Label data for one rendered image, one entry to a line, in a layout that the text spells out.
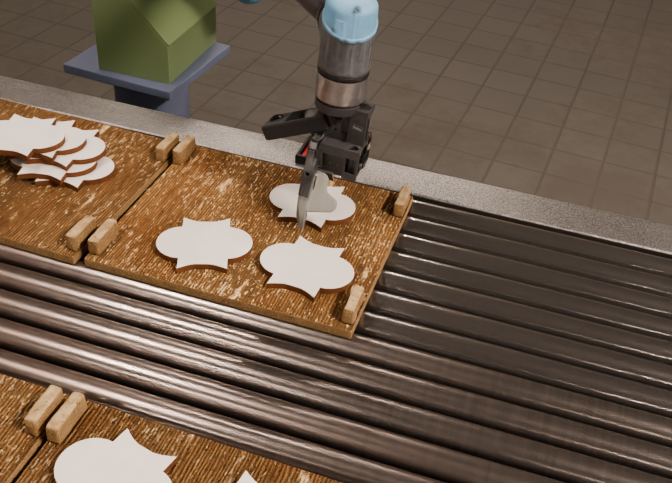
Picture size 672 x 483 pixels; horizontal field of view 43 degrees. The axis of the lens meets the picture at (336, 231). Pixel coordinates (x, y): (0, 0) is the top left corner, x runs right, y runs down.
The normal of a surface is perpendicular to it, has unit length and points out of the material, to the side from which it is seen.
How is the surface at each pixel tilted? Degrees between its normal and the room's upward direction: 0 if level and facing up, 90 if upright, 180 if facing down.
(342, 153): 90
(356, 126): 90
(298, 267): 0
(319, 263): 0
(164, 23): 45
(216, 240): 0
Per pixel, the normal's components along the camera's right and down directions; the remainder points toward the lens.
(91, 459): 0.07, -0.80
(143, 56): -0.30, 0.56
